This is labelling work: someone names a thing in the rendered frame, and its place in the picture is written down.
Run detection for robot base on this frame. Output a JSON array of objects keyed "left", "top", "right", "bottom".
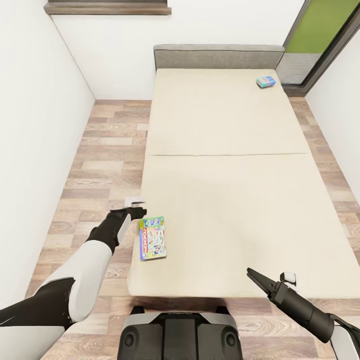
[{"left": 117, "top": 306, "right": 243, "bottom": 360}]

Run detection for board game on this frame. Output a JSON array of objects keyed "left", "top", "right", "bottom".
[
  {"left": 256, "top": 76, "right": 276, "bottom": 88},
  {"left": 139, "top": 216, "right": 167, "bottom": 260}
]

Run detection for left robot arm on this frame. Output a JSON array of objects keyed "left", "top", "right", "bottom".
[{"left": 0, "top": 196, "right": 147, "bottom": 360}]

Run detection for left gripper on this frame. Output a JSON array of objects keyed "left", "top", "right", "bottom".
[{"left": 127, "top": 207, "right": 147, "bottom": 221}]

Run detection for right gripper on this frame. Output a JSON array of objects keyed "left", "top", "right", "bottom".
[{"left": 246, "top": 268, "right": 314, "bottom": 329}]

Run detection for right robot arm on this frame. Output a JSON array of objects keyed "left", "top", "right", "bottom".
[{"left": 246, "top": 268, "right": 360, "bottom": 360}]

